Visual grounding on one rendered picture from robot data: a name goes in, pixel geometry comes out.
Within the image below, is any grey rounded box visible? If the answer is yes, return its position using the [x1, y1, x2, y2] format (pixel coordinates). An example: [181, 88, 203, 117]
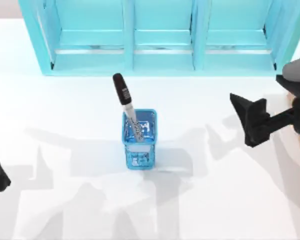
[281, 53, 300, 84]

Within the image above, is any blue mesh pen holder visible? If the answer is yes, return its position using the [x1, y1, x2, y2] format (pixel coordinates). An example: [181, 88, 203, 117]
[120, 108, 158, 171]

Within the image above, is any black and white marker pen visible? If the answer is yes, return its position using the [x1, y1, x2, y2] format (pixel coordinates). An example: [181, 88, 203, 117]
[112, 72, 146, 144]

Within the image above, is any light blue rack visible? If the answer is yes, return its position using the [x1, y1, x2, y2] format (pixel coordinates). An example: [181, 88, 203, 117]
[17, 0, 300, 77]

